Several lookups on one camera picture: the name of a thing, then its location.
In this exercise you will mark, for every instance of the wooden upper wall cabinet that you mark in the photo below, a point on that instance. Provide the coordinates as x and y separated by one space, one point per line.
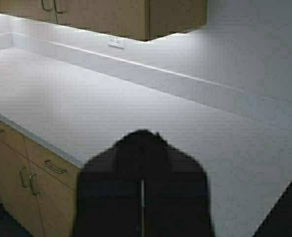
142 20

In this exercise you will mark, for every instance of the wooden lower base cabinet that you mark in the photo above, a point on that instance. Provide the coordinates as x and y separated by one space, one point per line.
37 187

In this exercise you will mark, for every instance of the white wall outlet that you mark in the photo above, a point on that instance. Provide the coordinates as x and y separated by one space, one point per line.
116 42

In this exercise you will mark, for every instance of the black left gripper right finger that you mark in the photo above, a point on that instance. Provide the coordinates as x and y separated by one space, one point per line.
175 194

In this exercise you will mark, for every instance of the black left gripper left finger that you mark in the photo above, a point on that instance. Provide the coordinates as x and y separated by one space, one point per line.
108 191

